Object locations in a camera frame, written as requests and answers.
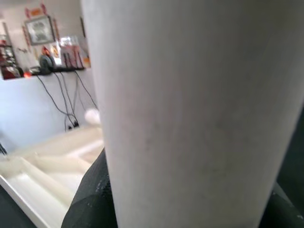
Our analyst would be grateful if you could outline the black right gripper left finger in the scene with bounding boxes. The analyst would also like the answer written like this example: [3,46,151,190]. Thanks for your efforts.
[61,149,119,228]

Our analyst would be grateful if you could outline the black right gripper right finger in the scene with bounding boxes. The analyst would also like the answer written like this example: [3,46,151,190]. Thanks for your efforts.
[263,181,304,228]

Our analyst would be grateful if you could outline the white plastic table leg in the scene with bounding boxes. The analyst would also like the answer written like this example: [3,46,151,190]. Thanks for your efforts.
[80,0,304,228]
[84,107,103,126]

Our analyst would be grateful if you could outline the white plastic children table top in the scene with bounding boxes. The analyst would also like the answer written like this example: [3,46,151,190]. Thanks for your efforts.
[0,125,106,228]

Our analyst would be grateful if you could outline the black tablecloth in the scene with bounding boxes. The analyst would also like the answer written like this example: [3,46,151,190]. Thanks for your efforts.
[0,114,304,228]

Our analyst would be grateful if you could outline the black shelf ledge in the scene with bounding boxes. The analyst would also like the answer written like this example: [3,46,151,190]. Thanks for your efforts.
[29,66,86,76]

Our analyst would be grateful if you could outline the black round device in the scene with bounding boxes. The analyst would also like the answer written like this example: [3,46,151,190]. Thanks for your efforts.
[38,54,56,75]

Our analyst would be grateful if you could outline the clear box with red items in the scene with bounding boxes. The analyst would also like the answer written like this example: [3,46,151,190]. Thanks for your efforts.
[58,35,85,68]

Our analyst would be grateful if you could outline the black wall cables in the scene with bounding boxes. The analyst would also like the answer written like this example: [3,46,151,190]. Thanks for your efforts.
[35,70,98,131]

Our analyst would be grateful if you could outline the framed wall picture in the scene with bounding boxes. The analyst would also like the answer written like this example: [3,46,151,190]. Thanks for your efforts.
[23,15,56,46]

